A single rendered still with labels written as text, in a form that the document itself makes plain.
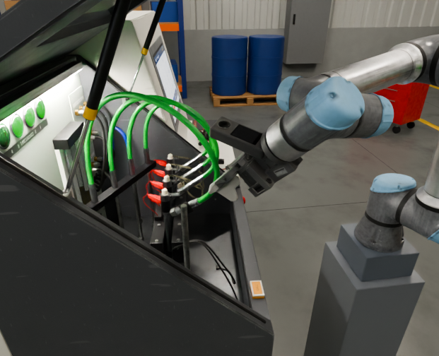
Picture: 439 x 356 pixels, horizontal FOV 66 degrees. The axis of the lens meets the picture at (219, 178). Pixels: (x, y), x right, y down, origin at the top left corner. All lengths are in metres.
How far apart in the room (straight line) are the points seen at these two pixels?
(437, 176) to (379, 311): 0.53
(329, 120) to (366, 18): 7.92
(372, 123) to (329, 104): 0.13
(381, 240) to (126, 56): 1.02
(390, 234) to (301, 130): 0.72
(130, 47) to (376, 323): 1.25
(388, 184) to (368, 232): 0.18
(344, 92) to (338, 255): 0.87
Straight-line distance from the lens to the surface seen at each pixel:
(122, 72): 1.24
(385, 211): 1.15
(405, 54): 0.91
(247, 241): 1.07
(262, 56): 5.71
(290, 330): 2.08
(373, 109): 0.61
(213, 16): 7.35
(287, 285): 2.29
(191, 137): 1.75
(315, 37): 7.61
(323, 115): 0.51
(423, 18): 9.11
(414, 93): 4.98
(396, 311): 1.38
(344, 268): 1.27
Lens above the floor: 1.62
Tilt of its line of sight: 29 degrees down
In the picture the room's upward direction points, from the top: straight up
